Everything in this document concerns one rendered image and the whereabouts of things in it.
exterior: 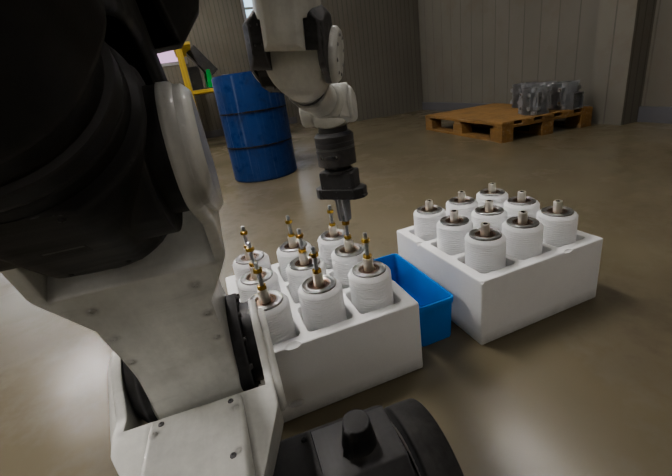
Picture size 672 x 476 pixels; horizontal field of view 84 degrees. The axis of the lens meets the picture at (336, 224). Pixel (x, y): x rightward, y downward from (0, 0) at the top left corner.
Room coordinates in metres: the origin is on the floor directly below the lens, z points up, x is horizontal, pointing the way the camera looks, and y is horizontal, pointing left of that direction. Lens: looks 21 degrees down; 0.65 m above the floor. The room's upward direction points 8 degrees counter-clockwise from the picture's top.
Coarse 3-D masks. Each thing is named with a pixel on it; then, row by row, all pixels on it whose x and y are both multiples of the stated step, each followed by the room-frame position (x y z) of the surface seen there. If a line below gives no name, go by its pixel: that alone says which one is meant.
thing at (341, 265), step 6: (336, 258) 0.82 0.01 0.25; (342, 258) 0.81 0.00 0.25; (348, 258) 0.81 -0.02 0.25; (354, 258) 0.81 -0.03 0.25; (360, 258) 0.81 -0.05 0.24; (336, 264) 0.82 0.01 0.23; (342, 264) 0.81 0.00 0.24; (348, 264) 0.80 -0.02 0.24; (354, 264) 0.80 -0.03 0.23; (336, 270) 0.82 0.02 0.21; (342, 270) 0.81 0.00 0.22; (348, 270) 0.80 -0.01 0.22; (336, 276) 0.83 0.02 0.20; (342, 276) 0.81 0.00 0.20; (342, 282) 0.81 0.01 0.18; (348, 282) 0.80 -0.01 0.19; (342, 288) 0.81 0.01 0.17
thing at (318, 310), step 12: (300, 288) 0.70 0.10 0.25; (336, 288) 0.68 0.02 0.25; (300, 300) 0.68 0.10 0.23; (312, 300) 0.66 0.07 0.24; (324, 300) 0.66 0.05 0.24; (336, 300) 0.67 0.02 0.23; (312, 312) 0.66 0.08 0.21; (324, 312) 0.65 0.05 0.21; (336, 312) 0.66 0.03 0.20; (312, 324) 0.66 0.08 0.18; (324, 324) 0.65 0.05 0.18
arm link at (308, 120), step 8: (304, 112) 0.83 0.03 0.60; (304, 120) 0.83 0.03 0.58; (312, 120) 0.83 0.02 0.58; (320, 120) 0.82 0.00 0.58; (328, 120) 0.82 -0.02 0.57; (336, 120) 0.81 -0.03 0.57; (344, 120) 0.81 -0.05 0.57; (320, 128) 0.83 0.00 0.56; (328, 128) 0.82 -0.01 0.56; (336, 128) 0.82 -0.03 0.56; (344, 128) 0.83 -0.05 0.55; (320, 136) 0.82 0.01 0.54; (328, 136) 0.81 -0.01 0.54; (336, 136) 0.81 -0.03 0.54; (344, 136) 0.81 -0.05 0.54; (352, 136) 0.83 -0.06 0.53; (320, 144) 0.82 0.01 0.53; (328, 144) 0.81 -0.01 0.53; (336, 144) 0.81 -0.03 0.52; (344, 144) 0.81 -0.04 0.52; (352, 144) 0.83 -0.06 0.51
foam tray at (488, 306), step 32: (416, 256) 0.99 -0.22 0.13; (448, 256) 0.87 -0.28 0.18; (512, 256) 0.82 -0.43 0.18; (544, 256) 0.80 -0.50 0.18; (576, 256) 0.82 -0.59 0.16; (448, 288) 0.85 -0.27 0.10; (480, 288) 0.73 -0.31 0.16; (512, 288) 0.76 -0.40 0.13; (544, 288) 0.79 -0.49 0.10; (576, 288) 0.82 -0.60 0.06; (480, 320) 0.73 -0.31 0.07; (512, 320) 0.76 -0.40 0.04
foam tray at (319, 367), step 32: (288, 288) 0.85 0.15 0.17; (352, 320) 0.66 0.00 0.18; (384, 320) 0.66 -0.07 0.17; (416, 320) 0.68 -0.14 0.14; (288, 352) 0.60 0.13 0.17; (320, 352) 0.62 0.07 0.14; (352, 352) 0.64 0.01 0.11; (384, 352) 0.66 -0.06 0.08; (416, 352) 0.68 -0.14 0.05; (288, 384) 0.59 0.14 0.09; (320, 384) 0.61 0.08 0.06; (352, 384) 0.63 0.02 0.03; (288, 416) 0.59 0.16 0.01
